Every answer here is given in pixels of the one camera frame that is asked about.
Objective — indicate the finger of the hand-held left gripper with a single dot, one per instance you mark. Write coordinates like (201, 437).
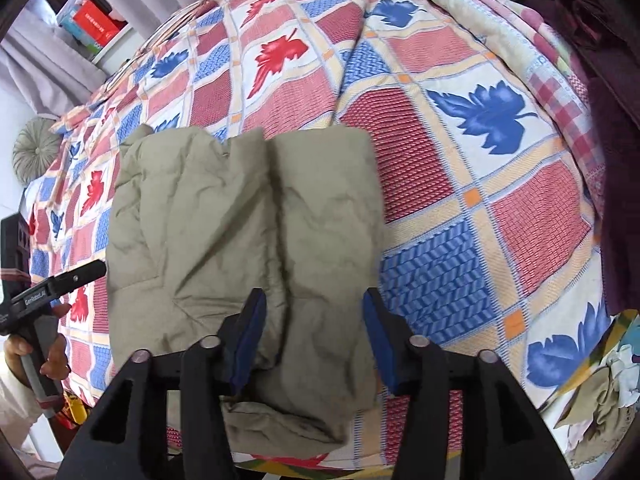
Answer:
(82, 276)

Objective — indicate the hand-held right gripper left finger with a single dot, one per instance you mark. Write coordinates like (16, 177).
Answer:
(249, 345)

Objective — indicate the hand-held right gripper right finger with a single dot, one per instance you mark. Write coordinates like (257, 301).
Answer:
(382, 350)

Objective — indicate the olive green padded jacket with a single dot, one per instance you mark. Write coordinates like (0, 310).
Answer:
(225, 235)

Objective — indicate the person's left forearm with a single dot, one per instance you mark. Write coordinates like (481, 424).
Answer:
(20, 410)

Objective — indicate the person's left hand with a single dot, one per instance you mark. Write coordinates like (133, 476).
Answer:
(56, 357)

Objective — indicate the round green pleated cushion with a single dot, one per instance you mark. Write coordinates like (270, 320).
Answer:
(35, 150)

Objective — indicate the leaf print patchwork blanket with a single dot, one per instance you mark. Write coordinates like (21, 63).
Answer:
(440, 185)

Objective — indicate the yellow patterned sheet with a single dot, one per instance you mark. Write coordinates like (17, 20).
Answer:
(590, 355)

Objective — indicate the beige crumpled cloth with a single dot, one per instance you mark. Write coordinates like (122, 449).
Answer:
(595, 410)

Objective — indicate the white cabinet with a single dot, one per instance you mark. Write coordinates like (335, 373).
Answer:
(117, 52)

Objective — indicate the white crumpled cloth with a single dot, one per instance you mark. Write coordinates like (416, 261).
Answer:
(622, 370)

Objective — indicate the red box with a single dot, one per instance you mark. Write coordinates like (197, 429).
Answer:
(95, 22)

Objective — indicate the light blue box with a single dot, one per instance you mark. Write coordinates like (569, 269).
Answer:
(70, 12)

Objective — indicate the pink checkered quilt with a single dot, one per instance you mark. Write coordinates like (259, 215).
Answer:
(560, 90)

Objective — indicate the dark maroon cloth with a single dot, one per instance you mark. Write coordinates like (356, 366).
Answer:
(615, 110)

